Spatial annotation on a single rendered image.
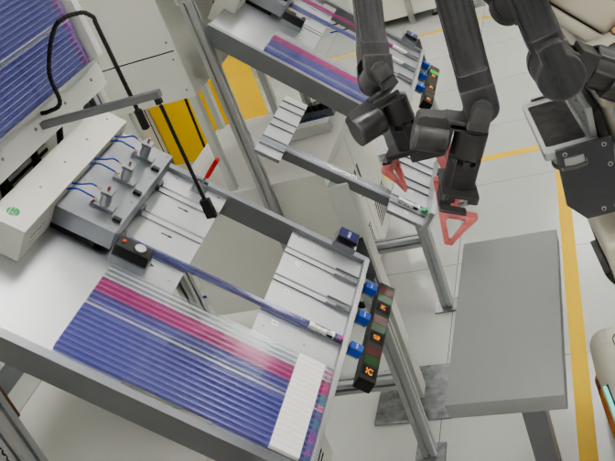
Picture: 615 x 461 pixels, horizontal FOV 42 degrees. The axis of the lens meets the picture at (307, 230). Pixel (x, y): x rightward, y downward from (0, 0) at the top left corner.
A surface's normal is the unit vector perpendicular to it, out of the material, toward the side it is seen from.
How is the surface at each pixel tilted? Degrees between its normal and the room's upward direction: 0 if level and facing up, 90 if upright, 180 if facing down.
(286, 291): 43
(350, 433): 0
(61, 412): 0
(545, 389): 0
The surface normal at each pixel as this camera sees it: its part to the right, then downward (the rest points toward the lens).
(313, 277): 0.38, -0.72
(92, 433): -0.33, -0.82
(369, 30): 0.10, -0.30
